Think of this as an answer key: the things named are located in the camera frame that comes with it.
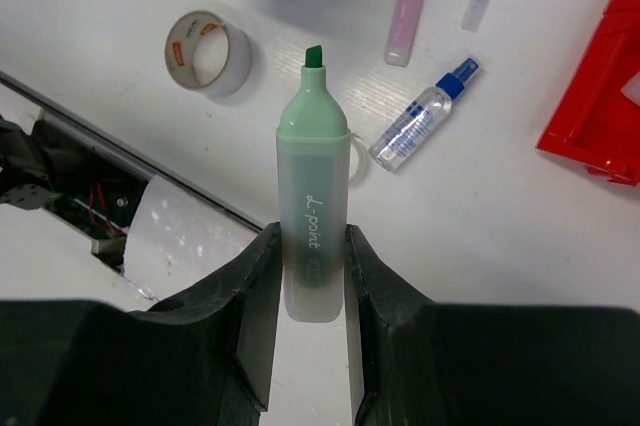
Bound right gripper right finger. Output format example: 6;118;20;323
344;226;639;425

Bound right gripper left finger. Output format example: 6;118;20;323
1;223;282;425

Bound green highlighter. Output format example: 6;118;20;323
276;46;350;323

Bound large tape roll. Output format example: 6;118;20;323
164;10;253;99

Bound pink highlighter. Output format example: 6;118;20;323
384;0;424;67

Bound small clear tape roll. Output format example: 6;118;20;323
349;132;370;187

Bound blue spray bottle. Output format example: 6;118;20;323
369;56;481;172

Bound red compartment tray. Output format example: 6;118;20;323
537;0;639;186

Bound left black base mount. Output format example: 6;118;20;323
1;118;149;275

